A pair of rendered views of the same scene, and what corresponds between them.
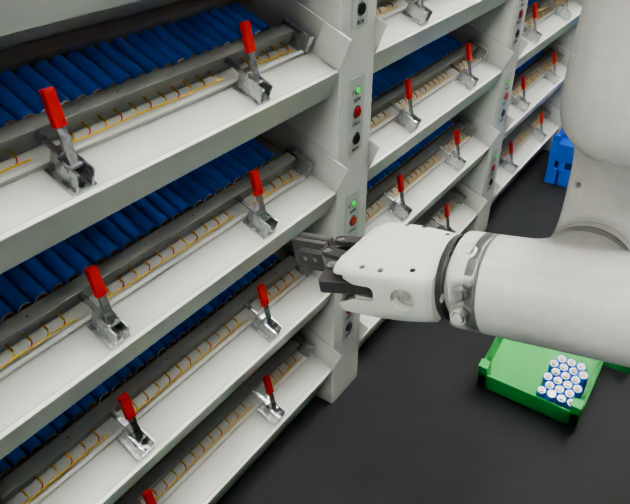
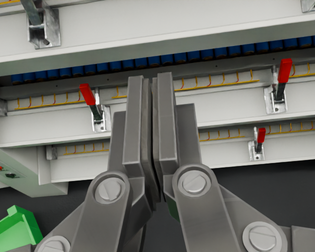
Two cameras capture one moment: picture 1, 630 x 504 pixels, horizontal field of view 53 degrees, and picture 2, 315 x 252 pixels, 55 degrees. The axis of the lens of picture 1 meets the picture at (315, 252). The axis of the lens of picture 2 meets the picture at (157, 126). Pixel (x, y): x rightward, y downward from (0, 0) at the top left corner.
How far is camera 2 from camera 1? 0.57 m
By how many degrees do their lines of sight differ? 49
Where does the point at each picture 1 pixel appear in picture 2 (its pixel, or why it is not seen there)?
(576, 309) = not seen: outside the picture
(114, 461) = (81, 120)
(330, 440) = (293, 195)
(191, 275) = (170, 13)
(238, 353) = (230, 104)
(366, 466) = not seen: hidden behind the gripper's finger
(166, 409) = not seen: hidden behind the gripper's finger
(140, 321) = (80, 36)
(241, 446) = (215, 156)
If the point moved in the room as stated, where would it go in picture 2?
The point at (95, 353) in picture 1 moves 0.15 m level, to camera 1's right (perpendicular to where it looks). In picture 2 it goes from (21, 45) to (94, 143)
